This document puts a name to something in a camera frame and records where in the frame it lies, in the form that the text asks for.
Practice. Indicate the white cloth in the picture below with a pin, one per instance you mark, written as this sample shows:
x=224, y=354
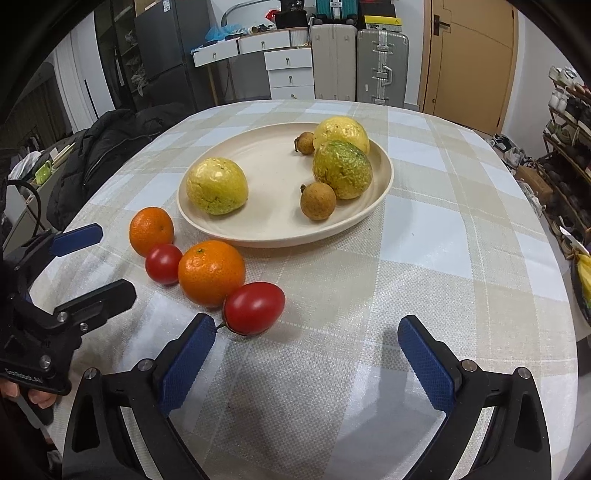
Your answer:
x=25, y=164

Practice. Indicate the white drawer unit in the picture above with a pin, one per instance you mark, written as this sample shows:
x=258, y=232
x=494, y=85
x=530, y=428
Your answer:
x=291, y=74

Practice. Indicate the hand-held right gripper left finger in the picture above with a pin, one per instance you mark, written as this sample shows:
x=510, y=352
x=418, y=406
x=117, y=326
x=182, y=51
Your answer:
x=187, y=362

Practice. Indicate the yellow bananas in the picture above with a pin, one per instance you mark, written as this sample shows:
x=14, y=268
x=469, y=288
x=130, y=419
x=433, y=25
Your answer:
x=584, y=277

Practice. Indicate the black puffer jacket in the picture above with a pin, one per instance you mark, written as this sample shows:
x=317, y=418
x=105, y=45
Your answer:
x=106, y=152

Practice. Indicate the wooden shoe rack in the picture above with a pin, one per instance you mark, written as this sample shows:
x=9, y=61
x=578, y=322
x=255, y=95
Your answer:
x=572, y=184

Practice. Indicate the small orange tangerine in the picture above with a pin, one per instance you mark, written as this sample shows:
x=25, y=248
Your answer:
x=151, y=230

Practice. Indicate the small black box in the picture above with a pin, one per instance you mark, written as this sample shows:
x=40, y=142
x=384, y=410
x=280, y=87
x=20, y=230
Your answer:
x=298, y=4

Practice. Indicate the large yellow passion fruit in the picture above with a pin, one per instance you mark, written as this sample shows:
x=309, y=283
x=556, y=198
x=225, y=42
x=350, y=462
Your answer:
x=217, y=185

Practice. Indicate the oval red cherry tomato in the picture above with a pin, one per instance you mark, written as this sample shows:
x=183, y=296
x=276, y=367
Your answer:
x=254, y=308

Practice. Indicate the green yellow passion fruit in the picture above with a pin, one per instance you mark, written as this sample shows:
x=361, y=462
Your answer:
x=342, y=169

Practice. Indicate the black bag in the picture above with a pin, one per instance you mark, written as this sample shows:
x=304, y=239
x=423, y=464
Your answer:
x=291, y=19

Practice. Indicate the brown cardboard box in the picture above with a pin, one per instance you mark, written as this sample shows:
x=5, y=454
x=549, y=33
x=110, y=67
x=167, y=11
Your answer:
x=534, y=182

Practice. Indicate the brown longan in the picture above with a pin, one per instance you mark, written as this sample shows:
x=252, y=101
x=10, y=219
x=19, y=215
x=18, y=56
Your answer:
x=305, y=142
x=317, y=201

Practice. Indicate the beige suitcase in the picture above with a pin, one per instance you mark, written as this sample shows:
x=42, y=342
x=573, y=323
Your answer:
x=333, y=62

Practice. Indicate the wooden door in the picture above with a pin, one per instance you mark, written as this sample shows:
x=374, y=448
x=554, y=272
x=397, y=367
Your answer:
x=471, y=69

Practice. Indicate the blue plastic bag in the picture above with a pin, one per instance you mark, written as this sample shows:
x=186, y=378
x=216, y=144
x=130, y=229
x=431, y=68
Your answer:
x=218, y=33

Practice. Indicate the teal suitcase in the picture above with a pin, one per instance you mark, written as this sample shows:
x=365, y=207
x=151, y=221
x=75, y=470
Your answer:
x=337, y=8

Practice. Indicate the beige round plate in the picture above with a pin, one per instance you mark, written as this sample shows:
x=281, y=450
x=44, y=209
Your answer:
x=272, y=207

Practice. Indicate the person's left hand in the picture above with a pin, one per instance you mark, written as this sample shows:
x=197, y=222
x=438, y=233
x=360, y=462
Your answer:
x=39, y=399

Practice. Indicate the dark wooden cabinet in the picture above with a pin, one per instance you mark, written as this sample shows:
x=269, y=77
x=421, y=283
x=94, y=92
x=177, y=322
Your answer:
x=120, y=46

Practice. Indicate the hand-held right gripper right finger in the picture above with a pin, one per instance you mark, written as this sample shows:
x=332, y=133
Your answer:
x=427, y=364

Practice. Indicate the silver suitcase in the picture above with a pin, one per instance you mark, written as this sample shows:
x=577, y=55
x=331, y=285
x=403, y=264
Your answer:
x=382, y=67

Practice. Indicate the rows of assorted shoes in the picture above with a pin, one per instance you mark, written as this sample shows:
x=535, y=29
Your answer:
x=565, y=99

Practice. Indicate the green cup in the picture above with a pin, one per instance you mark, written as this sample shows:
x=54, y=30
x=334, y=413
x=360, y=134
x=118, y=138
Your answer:
x=44, y=171

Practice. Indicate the black red shoe box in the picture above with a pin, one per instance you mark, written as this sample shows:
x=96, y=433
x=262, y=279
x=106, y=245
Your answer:
x=377, y=8

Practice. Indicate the round red cherry tomato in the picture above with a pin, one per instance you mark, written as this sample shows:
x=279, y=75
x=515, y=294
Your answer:
x=163, y=263

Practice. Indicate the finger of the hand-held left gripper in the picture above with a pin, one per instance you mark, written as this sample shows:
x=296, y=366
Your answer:
x=106, y=297
x=78, y=237

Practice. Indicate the grey curved tube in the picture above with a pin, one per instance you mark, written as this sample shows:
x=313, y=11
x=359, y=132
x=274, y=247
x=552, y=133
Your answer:
x=240, y=9

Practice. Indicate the yellow black shoe box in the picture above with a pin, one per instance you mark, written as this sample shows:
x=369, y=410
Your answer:
x=382, y=24

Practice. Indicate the large orange tangerine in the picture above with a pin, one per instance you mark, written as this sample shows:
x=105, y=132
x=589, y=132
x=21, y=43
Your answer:
x=211, y=272

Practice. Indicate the small yellow passion fruit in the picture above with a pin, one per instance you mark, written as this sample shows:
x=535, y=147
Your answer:
x=344, y=131

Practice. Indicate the white desk with drawers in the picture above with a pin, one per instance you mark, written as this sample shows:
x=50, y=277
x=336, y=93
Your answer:
x=263, y=42

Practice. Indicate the pile of white sneakers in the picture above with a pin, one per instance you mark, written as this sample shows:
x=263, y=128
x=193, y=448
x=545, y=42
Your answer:
x=510, y=154

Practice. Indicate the dark grey fridge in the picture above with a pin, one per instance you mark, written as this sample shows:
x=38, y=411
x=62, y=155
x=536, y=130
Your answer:
x=171, y=50

